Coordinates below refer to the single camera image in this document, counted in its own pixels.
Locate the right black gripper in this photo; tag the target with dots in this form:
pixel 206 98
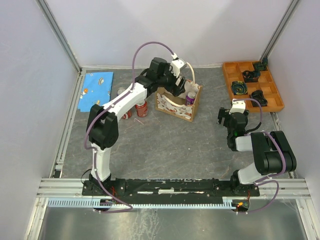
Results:
pixel 222 113

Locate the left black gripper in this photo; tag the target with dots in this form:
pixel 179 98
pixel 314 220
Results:
pixel 175 90

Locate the purple Fanta can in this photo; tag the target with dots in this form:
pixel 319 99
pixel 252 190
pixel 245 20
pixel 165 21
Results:
pixel 190 97
pixel 121 92

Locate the red soda can front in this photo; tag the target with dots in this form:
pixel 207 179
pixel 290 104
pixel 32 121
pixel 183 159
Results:
pixel 142 108

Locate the red soda can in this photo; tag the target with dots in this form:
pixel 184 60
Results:
pixel 127 115
pixel 142 108

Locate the red soda can back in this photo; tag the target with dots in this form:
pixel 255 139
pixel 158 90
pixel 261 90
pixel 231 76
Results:
pixel 127 115

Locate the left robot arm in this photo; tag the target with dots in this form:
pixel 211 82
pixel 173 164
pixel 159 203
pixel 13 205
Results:
pixel 102 128

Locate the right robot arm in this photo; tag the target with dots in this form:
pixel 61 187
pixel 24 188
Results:
pixel 272 153

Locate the canvas tote bag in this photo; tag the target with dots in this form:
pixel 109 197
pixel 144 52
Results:
pixel 177 105

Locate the rolled dark sock blue-yellow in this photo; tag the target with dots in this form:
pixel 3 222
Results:
pixel 239 88

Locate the dark sock lower compartment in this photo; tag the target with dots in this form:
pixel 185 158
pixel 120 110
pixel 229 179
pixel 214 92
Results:
pixel 258 95

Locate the orange wooden divided tray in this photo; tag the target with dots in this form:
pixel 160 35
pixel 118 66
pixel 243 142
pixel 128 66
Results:
pixel 233 71

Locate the dark folded sock centre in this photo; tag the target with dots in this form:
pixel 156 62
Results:
pixel 251 76

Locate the dark sock top corner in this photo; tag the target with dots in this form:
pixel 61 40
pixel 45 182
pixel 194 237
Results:
pixel 261 65

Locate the blue patterned cloth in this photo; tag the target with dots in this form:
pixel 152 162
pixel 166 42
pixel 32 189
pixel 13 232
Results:
pixel 96 89

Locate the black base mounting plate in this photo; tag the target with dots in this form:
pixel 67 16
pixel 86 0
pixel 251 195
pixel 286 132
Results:
pixel 178 191

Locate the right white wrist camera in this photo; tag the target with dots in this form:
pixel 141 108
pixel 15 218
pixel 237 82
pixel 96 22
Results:
pixel 237 106

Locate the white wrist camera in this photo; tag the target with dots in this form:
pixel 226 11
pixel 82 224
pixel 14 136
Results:
pixel 237 106
pixel 177 65

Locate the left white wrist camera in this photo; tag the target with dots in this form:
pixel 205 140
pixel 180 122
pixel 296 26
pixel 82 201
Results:
pixel 177 65

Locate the right aluminium corner post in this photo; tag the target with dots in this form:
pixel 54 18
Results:
pixel 293 4

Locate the aluminium corner post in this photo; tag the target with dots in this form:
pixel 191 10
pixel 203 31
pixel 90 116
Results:
pixel 48 14
pixel 293 4

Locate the light blue cable duct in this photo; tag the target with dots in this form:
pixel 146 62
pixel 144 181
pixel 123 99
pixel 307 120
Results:
pixel 99 203

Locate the left aluminium corner post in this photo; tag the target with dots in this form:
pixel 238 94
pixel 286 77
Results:
pixel 48 14

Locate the aluminium frame rail front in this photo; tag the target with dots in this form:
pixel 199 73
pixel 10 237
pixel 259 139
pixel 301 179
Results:
pixel 290 188

